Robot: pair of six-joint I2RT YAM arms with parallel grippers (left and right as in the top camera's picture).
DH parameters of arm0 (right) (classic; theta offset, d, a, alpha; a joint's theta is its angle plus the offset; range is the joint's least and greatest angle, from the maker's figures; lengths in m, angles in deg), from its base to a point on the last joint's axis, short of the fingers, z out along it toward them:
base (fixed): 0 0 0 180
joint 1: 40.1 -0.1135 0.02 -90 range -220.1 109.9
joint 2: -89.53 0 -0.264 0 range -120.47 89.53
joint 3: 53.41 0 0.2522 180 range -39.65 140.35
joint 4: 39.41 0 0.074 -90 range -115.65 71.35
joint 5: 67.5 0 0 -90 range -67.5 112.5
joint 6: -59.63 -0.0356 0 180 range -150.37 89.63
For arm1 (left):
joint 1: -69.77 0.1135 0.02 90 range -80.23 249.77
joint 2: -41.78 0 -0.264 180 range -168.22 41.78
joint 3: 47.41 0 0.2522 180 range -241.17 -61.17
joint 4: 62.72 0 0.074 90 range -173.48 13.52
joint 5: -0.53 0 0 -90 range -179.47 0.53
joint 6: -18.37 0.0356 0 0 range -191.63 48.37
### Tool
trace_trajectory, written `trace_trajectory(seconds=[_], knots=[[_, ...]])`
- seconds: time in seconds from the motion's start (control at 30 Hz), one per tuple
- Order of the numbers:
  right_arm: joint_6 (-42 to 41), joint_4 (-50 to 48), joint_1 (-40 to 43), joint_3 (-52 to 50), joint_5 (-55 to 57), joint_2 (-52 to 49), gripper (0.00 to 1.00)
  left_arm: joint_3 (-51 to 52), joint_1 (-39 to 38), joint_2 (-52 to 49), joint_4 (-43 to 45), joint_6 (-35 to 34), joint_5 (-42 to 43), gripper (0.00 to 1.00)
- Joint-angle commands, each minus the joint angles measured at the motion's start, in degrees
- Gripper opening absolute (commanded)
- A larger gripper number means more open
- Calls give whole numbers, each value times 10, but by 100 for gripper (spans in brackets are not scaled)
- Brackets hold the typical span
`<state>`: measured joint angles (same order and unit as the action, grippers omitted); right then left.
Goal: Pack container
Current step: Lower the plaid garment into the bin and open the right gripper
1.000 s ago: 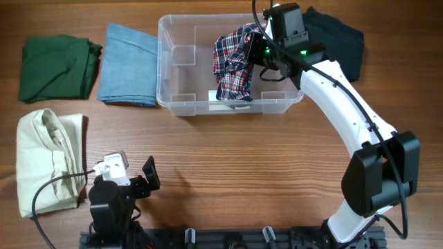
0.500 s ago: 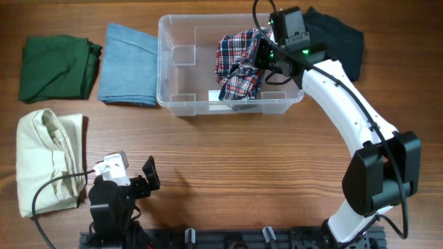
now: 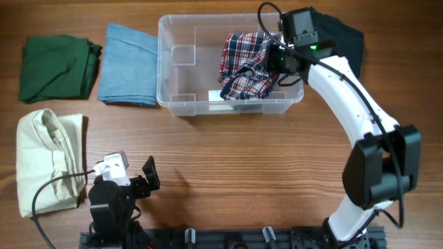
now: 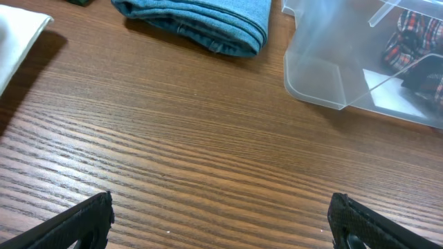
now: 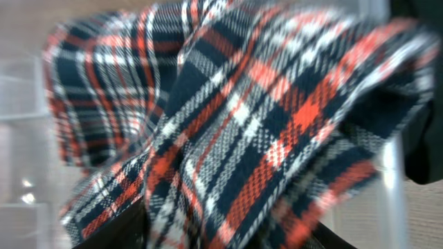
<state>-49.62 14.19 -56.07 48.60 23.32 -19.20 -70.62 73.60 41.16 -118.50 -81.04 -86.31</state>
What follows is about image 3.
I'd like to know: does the black garment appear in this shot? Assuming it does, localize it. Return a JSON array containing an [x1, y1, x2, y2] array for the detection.
[[309, 7, 364, 79]]

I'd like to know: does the red navy plaid garment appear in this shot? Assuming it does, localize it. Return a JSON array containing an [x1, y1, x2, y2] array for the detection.
[[218, 33, 279, 100]]

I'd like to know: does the green folded garment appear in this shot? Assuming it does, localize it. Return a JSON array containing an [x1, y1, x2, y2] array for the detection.
[[19, 35, 102, 104]]

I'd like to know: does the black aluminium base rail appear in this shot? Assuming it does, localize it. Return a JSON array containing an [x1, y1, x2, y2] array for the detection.
[[78, 226, 388, 249]]

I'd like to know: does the clear plastic storage bin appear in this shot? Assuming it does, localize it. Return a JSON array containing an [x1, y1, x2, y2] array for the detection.
[[156, 14, 304, 116]]

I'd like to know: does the left clear rail clip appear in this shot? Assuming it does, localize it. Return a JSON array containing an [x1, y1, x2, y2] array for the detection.
[[184, 228, 196, 244]]

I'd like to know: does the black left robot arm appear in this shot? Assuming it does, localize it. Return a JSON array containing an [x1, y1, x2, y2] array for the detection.
[[79, 151, 161, 249]]

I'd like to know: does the blue folded towel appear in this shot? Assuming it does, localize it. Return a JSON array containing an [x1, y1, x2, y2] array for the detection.
[[97, 23, 158, 107]]

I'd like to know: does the black left camera cable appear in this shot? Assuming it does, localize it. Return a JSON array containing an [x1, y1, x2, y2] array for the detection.
[[31, 169, 96, 249]]

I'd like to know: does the right clear rail clip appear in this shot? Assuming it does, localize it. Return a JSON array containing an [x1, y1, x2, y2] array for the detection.
[[262, 226, 276, 243]]

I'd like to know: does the cream folded garment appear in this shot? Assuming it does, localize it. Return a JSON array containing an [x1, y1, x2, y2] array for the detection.
[[16, 109, 87, 217]]

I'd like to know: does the white label in bin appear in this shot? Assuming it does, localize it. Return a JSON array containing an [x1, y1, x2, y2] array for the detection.
[[208, 90, 234, 111]]

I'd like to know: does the clear rail clip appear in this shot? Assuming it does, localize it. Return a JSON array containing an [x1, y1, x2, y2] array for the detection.
[[262, 226, 276, 243], [184, 228, 196, 244]]

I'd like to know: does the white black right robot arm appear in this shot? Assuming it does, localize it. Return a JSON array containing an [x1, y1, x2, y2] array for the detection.
[[265, 42, 422, 248]]

